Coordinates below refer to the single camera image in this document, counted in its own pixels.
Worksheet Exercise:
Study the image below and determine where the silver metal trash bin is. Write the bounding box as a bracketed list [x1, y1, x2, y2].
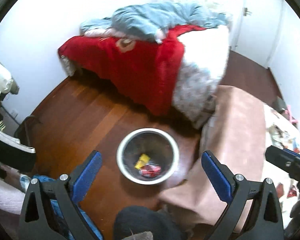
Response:
[116, 128, 180, 185]

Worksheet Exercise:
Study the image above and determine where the white door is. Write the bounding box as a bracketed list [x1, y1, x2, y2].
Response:
[234, 0, 283, 68]

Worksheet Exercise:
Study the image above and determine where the teal blue duvet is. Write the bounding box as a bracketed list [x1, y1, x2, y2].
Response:
[79, 2, 229, 43]

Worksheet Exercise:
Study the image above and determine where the pink fluffy cloth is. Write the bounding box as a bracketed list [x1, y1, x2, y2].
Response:
[0, 179, 25, 215]

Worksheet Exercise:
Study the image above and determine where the pink tablecloth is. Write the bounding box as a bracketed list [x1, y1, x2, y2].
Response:
[159, 86, 266, 230]

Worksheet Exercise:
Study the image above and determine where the blue cloth on floor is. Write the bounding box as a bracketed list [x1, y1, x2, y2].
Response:
[19, 175, 103, 239]

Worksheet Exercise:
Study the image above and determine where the black white bag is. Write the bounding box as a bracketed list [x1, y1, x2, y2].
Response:
[0, 131, 36, 172]

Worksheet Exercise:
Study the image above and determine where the red wrapper in bin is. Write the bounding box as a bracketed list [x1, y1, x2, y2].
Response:
[139, 164, 161, 178]

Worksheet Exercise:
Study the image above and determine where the white checkered mattress quilt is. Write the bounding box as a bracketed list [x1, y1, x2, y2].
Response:
[172, 25, 229, 129]

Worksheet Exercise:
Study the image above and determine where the red plush blanket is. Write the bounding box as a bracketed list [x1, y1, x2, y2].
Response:
[58, 25, 204, 116]

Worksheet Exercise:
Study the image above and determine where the striped white table cover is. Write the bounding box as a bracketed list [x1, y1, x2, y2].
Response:
[261, 104, 300, 228]

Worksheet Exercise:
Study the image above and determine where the yellow wrapper in bin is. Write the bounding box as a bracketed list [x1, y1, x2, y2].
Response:
[134, 153, 150, 170]

